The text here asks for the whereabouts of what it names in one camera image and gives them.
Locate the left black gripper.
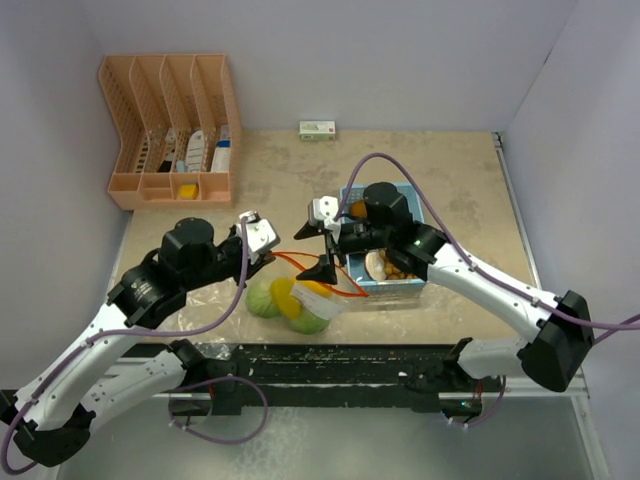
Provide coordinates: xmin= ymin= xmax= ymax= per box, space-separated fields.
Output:
xmin=182 ymin=223 xmax=274 ymax=291

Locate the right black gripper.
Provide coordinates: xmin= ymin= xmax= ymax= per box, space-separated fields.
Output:
xmin=295 ymin=219 xmax=392 ymax=285

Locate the yellow starfruit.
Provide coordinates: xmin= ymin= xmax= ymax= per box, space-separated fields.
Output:
xmin=270 ymin=277 xmax=301 ymax=319

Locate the green cabbage front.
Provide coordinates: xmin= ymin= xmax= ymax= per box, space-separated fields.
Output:
xmin=245 ymin=282 xmax=280 ymax=319

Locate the green cabbage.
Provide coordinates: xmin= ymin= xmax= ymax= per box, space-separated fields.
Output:
xmin=245 ymin=282 xmax=280 ymax=319
xmin=287 ymin=310 xmax=330 ymax=335

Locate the clear orange zip bag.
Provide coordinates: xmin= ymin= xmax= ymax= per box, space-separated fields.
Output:
xmin=244 ymin=251 xmax=369 ymax=335

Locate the green cabbage back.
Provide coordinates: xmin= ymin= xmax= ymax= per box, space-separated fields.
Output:
xmin=287 ymin=310 xmax=330 ymax=335

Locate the orange fruit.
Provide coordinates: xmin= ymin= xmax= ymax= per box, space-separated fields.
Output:
xmin=299 ymin=280 xmax=332 ymax=297

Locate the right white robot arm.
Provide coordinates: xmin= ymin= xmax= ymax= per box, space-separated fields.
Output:
xmin=294 ymin=182 xmax=594 ymax=392

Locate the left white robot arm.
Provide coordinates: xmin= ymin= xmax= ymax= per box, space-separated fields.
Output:
xmin=1 ymin=211 xmax=280 ymax=476

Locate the blue plastic basket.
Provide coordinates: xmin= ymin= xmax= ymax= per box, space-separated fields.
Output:
xmin=339 ymin=182 xmax=426 ymax=295

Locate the brown kiwi fruit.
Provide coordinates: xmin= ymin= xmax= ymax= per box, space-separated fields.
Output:
xmin=349 ymin=199 xmax=367 ymax=218

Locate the beige mushroom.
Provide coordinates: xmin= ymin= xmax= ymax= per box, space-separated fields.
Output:
xmin=364 ymin=251 xmax=387 ymax=282

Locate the brown longan bunch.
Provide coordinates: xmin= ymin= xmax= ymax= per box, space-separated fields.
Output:
xmin=379 ymin=249 xmax=416 ymax=280

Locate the yellow block in organizer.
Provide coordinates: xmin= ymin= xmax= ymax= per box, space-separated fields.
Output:
xmin=178 ymin=184 xmax=199 ymax=200

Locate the white blue box in organizer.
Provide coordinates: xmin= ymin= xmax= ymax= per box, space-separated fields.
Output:
xmin=209 ymin=125 xmax=232 ymax=173

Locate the green white small box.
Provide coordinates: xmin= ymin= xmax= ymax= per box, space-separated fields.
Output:
xmin=299 ymin=120 xmax=336 ymax=141

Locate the white tube in organizer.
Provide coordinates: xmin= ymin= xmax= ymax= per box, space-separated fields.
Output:
xmin=184 ymin=130 xmax=205 ymax=172

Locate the pink desk organizer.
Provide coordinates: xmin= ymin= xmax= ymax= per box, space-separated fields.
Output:
xmin=99 ymin=53 xmax=243 ymax=211

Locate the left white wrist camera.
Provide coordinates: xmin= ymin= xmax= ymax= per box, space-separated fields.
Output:
xmin=237 ymin=210 xmax=281 ymax=264

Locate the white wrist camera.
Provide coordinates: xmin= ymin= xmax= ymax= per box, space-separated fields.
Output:
xmin=237 ymin=210 xmax=281 ymax=264
xmin=308 ymin=196 xmax=340 ymax=233

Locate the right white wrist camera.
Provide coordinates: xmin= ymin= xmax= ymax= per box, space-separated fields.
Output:
xmin=308 ymin=196 xmax=340 ymax=233

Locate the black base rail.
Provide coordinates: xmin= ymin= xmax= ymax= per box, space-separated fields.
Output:
xmin=119 ymin=342 xmax=506 ymax=416

